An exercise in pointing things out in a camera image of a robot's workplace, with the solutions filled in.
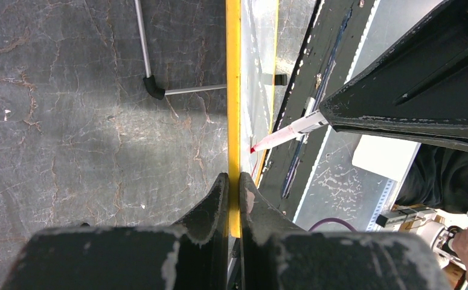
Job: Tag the red capped whiteboard marker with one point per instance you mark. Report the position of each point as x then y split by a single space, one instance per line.
297 128

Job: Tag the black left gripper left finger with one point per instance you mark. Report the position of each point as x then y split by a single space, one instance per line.
191 253

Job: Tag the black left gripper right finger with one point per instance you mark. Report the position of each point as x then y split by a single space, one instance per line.
277 254

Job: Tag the yellow framed whiteboard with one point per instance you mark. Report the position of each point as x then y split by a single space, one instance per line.
251 45

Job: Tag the aluminium frame rail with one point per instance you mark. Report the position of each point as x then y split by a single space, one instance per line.
335 187

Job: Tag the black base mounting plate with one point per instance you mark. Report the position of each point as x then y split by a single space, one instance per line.
325 51

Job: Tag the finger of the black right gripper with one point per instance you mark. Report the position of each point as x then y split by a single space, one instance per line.
417 90

